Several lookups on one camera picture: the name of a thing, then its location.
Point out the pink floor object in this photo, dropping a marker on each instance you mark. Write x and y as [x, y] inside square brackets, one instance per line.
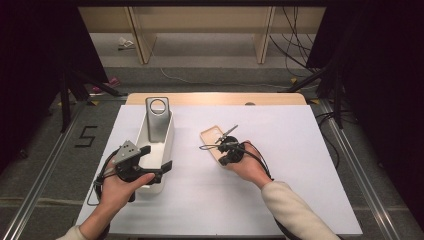
[114, 81]

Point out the white crumpled floor object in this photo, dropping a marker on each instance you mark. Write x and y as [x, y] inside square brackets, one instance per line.
[125, 42]

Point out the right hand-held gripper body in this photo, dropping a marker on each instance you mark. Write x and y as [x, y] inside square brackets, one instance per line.
[233, 150]

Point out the black curtain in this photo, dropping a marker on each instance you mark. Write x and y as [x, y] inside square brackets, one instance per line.
[383, 66]
[26, 66]

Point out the white table board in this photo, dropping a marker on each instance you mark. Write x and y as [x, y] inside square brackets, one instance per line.
[266, 126]

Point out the metal floor rail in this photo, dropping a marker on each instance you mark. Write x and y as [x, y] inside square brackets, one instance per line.
[360, 173]
[40, 186]

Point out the yellow tape piece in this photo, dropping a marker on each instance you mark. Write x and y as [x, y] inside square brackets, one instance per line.
[94, 102]
[293, 80]
[314, 101]

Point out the peach phone case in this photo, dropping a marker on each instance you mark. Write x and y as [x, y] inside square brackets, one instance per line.
[210, 135]

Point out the person's right hand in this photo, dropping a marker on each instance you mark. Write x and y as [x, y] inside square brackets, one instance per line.
[250, 168]

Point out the wooden table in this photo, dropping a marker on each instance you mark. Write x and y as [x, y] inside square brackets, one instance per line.
[216, 99]

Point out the person's left hand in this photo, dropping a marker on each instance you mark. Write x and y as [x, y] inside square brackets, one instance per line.
[115, 191]

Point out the beige wooden shelf unit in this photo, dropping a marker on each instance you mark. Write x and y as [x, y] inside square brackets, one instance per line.
[200, 20]

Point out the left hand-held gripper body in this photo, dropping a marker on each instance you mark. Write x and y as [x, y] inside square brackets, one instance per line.
[126, 153]

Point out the black metal stand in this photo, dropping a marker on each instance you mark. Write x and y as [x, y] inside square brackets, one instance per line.
[338, 100]
[65, 100]

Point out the white plastic storage box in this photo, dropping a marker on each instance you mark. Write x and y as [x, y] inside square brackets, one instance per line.
[154, 159]

